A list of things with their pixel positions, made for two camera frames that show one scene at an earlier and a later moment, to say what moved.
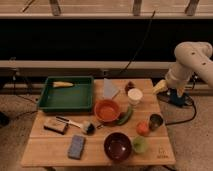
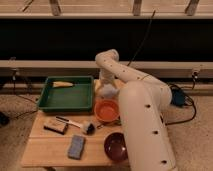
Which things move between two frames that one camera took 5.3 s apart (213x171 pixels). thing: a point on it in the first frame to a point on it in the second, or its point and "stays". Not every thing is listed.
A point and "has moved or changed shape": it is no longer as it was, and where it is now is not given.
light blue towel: (109, 90) has moved or changed shape
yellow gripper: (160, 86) to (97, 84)
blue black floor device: (172, 96) stays
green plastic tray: (78, 97) stays
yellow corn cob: (57, 84) stays
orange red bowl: (107, 110) stays
